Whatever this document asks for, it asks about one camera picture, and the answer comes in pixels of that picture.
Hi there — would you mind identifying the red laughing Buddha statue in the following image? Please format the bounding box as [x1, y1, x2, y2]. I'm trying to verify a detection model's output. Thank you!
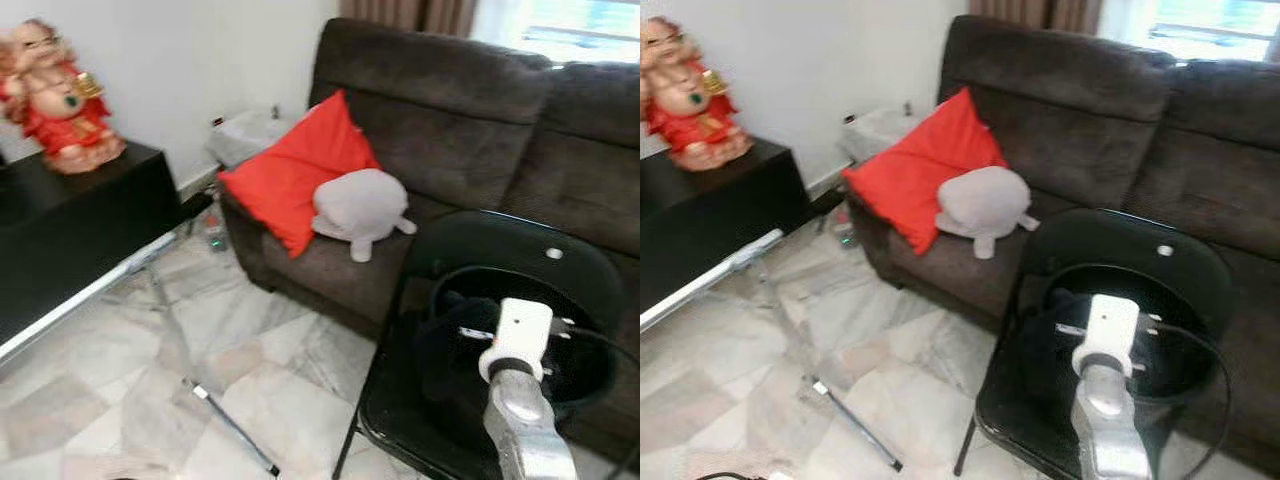
[0, 18, 128, 176]
[640, 15, 753, 171]

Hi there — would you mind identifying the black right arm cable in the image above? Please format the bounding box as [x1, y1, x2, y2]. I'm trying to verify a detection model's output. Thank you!
[550, 322, 641, 480]
[1140, 318, 1233, 480]

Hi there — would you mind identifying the grey plush toy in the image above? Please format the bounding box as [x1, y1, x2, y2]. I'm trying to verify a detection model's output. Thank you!
[310, 168, 418, 263]
[935, 165, 1041, 261]

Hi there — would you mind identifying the silver metal clothes rack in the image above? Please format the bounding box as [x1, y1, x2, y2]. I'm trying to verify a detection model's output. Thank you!
[640, 228, 906, 473]
[0, 230, 283, 479]

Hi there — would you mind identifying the power strip with red switch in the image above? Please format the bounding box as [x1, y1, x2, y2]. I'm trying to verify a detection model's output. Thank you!
[828, 205, 856, 249]
[200, 205, 229, 251]

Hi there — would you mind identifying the brown curtain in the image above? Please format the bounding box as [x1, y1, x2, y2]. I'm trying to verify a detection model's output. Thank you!
[340, 0, 479, 39]
[968, 0, 1109, 36]

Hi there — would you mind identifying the black folding chair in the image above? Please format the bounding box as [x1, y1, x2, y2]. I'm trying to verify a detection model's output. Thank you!
[332, 208, 629, 480]
[952, 207, 1236, 480]

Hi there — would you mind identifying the black shirt green logo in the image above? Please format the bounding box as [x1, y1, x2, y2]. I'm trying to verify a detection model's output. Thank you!
[412, 290, 501, 406]
[1022, 288, 1101, 401]

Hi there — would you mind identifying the side table lace cloth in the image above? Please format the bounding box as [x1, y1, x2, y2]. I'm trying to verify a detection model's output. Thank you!
[205, 108, 291, 169]
[838, 105, 921, 163]

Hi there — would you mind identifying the red pillow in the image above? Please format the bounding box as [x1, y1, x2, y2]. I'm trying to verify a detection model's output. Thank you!
[218, 90, 383, 259]
[842, 87, 1009, 256]

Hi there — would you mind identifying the dark brown sofa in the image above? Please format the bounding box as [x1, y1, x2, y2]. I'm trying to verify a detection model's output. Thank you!
[218, 17, 641, 466]
[845, 15, 1280, 476]

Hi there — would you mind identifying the black TV console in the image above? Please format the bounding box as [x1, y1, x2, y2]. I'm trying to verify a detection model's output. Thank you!
[640, 135, 813, 316]
[0, 140, 216, 346]

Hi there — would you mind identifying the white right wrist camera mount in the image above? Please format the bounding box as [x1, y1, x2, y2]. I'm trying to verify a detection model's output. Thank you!
[1072, 293, 1143, 379]
[478, 297, 554, 384]

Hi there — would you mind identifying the bright window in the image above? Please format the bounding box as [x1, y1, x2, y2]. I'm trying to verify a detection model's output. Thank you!
[470, 0, 641, 66]
[1100, 0, 1280, 63]

